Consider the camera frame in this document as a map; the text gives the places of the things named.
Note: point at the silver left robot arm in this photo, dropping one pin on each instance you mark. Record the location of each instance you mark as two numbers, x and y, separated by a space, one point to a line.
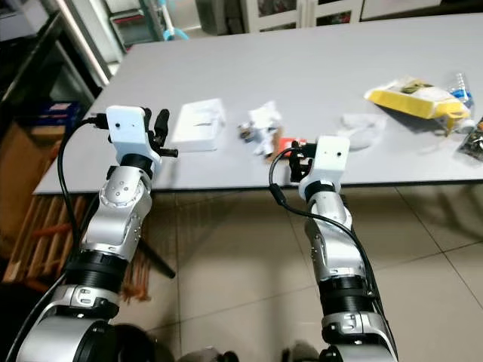
117 219

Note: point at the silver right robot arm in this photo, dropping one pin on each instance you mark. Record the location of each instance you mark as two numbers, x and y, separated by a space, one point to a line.
336 249

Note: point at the crumpled white paper trash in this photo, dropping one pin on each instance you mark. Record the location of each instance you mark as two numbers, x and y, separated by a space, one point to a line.
264 124

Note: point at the small red wrapper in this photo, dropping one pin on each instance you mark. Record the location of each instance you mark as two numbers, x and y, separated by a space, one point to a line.
287 145

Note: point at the white rectangular box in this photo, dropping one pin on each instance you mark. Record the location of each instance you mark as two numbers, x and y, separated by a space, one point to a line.
200 124

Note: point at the crumpled clear plastic bag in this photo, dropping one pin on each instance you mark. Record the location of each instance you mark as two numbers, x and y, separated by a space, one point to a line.
366 128

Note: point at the blue box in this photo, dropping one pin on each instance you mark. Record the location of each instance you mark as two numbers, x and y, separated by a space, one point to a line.
59 115

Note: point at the grey box with red panel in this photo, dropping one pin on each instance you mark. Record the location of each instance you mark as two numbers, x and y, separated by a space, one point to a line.
137 29

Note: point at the light blue plastic tool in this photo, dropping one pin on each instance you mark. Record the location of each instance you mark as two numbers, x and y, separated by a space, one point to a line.
172 23

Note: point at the white tube bar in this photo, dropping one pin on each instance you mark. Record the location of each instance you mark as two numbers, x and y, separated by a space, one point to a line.
84 41

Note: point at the black table leg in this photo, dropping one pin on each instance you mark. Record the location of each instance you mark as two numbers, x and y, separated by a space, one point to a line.
157 261

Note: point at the yellow snack bag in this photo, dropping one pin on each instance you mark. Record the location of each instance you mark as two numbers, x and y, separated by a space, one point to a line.
419 102

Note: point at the brown cardboard box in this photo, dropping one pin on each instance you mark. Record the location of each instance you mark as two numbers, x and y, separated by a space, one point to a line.
16 188

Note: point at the white glass door cabinet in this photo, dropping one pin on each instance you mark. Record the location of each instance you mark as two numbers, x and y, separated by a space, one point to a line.
362 11

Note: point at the wooden slatted rack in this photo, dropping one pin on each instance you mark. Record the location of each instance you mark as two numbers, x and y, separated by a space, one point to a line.
38 241

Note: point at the dark patterned snack wrapper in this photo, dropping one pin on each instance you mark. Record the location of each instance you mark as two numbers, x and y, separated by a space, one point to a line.
472 142

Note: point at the clear bottle with blue label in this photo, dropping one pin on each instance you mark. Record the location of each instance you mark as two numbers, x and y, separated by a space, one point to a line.
466 89

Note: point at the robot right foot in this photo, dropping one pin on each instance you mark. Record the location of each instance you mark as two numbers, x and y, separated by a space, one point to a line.
298 353

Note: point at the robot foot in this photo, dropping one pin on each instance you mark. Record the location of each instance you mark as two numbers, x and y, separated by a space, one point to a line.
298 353
196 355

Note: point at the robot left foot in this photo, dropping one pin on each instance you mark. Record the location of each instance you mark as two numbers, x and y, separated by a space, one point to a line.
196 355

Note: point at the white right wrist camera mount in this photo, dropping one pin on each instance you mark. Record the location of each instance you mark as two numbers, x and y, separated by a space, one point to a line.
330 158

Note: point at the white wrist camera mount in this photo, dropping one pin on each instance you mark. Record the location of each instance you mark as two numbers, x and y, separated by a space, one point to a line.
330 158
127 132

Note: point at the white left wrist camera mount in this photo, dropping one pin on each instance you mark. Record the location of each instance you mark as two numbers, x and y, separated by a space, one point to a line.
127 132

